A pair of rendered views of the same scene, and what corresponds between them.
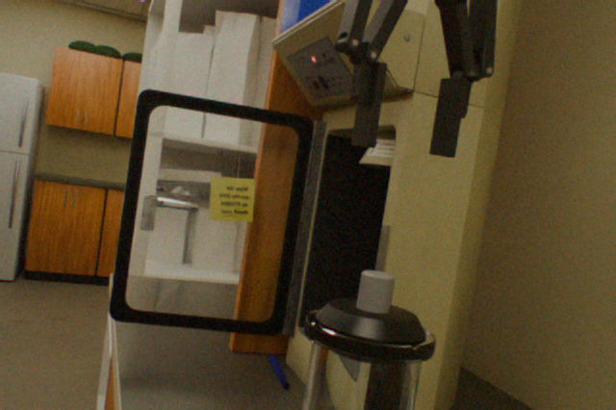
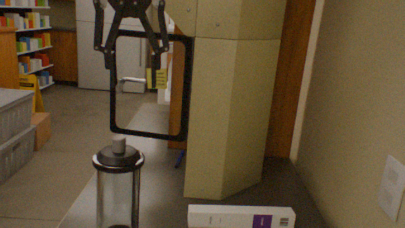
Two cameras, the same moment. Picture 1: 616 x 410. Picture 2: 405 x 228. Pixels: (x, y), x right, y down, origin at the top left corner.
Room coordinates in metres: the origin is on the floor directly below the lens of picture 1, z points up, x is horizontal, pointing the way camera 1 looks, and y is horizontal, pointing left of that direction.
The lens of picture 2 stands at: (-0.10, -0.45, 1.48)
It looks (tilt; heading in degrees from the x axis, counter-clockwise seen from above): 17 degrees down; 22
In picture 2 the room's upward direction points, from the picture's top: 4 degrees clockwise
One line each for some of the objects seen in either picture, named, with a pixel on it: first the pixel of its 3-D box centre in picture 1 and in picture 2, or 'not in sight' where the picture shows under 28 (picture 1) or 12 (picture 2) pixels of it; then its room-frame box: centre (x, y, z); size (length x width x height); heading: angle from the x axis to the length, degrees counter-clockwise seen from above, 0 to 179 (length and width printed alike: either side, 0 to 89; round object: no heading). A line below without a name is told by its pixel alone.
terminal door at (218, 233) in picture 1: (213, 217); (149, 87); (0.99, 0.17, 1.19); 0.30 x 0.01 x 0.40; 102
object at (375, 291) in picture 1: (372, 312); (118, 151); (0.47, -0.06, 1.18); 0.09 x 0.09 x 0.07
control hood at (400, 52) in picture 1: (332, 61); (179, 14); (0.87, 0.01, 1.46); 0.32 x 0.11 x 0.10; 21
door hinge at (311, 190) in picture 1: (303, 229); (191, 92); (1.03, 0.01, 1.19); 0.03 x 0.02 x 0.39; 21
